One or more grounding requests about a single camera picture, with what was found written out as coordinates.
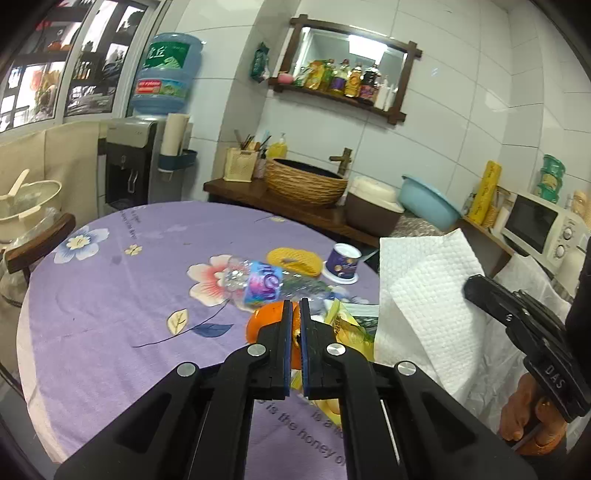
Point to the purple floral tablecloth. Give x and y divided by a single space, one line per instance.
126 299

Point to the wooden framed wall mirror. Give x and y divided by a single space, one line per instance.
349 64

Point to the wooden counter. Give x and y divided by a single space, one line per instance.
492 253

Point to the green white milk carton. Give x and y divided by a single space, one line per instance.
354 325

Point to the white microwave oven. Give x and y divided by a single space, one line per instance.
544 230

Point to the person right hand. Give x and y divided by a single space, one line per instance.
528 403

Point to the window with metal frame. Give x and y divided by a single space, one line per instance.
77 62

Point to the wooden faucet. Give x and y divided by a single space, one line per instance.
343 160

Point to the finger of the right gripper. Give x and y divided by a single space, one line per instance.
518 312

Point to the brown pot white lid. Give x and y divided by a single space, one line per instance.
372 207

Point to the beige utensil holder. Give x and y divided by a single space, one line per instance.
239 165

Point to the white paper towel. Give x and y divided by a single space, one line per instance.
423 314

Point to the blue water jug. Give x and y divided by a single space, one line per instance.
164 80

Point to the wooden chair back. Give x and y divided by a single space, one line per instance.
23 257

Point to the yellow soap bottle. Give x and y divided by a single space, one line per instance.
278 150

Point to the white cooking pot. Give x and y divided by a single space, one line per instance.
25 205

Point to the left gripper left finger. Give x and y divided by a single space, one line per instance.
195 422

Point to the green wall packet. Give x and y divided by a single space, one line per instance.
259 68

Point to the black water dispenser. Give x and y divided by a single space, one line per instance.
137 173

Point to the purple yogurt cup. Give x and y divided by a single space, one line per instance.
342 263

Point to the orange peel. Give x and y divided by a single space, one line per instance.
270 314

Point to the green stacked cups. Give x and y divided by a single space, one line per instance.
551 179

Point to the light blue plastic basin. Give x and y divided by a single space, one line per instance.
428 203

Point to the crushed clear water bottle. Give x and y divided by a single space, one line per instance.
252 284

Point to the woven basket sink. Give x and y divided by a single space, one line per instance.
303 183

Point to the yellow foam fruit net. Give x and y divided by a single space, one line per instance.
299 261

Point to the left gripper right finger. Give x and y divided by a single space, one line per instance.
397 422

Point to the yellow roll package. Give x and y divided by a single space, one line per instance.
485 192

